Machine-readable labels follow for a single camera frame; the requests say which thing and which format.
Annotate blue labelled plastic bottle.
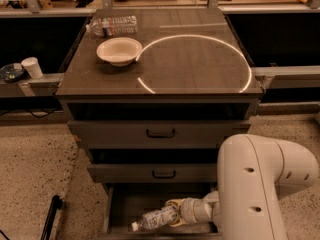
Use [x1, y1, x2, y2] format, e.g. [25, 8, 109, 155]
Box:
[131, 205, 178, 232]

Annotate grey middle drawer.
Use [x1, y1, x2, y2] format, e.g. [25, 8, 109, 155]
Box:
[87, 163, 217, 183]

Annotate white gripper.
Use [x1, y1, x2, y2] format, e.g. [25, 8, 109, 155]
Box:
[165, 198, 202, 227]

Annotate grey drawer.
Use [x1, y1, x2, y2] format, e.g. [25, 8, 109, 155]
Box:
[87, 163, 217, 183]
[68, 120, 250, 149]
[94, 183, 222, 240]

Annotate black floor cable bar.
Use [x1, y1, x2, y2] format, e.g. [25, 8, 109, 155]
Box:
[40, 195, 64, 240]

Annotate white paper cup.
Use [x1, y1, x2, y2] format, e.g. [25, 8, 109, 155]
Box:
[21, 57, 43, 79]

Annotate white bowl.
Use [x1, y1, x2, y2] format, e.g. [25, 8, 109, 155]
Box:
[96, 37, 143, 67]

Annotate clear plastic water bottle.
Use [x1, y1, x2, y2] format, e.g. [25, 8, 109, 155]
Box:
[86, 15, 138, 38]

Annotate grey drawer cabinet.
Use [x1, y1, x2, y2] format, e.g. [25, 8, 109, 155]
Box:
[55, 7, 264, 240]

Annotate grey top drawer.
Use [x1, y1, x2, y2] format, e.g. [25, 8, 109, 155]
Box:
[68, 120, 250, 149]

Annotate grey bottom drawer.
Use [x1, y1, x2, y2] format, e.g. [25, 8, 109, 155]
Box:
[94, 183, 222, 240]

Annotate dark small plate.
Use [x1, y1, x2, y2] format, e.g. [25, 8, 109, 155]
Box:
[0, 63, 25, 83]

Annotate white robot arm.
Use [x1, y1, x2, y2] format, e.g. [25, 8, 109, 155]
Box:
[169, 134, 319, 240]

